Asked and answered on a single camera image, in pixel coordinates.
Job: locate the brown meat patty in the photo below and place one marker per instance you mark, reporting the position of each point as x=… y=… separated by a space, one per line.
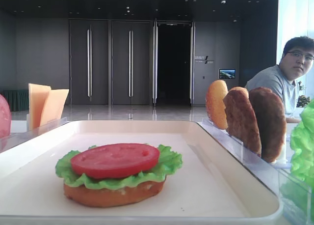
x=271 y=120
x=242 y=121

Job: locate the green lettuce leaf on bun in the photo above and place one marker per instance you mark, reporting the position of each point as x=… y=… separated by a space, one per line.
x=169 y=162

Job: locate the red tomato slice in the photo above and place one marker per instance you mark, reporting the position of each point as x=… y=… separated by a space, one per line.
x=115 y=160

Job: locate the orange cheese slice front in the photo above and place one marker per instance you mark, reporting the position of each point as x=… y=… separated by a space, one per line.
x=53 y=105

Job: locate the orange cheese slice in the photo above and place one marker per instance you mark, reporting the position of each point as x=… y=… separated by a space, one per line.
x=37 y=97
x=53 y=105

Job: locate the brown meat patty front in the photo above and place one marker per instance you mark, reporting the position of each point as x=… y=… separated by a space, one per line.
x=271 y=120

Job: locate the orange cheese slice rear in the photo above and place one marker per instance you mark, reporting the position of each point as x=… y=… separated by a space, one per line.
x=37 y=97

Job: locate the green lettuce pile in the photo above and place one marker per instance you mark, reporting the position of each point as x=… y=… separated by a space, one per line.
x=302 y=142

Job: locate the golden bun slice rear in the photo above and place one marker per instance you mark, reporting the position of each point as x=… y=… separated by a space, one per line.
x=214 y=103

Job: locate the golden bun slice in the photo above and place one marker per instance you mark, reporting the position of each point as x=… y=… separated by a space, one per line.
x=242 y=89
x=214 y=103

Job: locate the golden bun slice middle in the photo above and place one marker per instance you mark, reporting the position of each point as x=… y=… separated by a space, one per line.
x=242 y=89

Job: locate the bottom bun slice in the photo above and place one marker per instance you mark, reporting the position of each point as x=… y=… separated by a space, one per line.
x=105 y=198

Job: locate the white rectangular serving tray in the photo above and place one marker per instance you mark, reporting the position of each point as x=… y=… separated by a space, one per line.
x=211 y=188

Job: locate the green draped table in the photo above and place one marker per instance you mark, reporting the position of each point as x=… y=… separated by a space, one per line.
x=18 y=100

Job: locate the potted flower plant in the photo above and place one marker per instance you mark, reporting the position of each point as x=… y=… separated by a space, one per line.
x=303 y=100

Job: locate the man in grey shirt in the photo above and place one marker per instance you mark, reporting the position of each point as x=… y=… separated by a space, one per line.
x=296 y=61

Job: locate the pink ham slice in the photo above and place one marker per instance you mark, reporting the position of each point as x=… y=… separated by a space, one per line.
x=5 y=118

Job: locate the clear acrylic rack left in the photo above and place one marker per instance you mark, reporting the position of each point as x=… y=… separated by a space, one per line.
x=29 y=134

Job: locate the clear acrylic rack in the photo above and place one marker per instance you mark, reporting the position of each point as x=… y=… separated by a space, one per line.
x=296 y=196
x=29 y=134

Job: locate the clear acrylic rack right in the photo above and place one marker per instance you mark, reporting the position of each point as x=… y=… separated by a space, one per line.
x=296 y=196

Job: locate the small wall screen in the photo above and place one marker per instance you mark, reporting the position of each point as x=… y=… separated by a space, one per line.
x=227 y=73

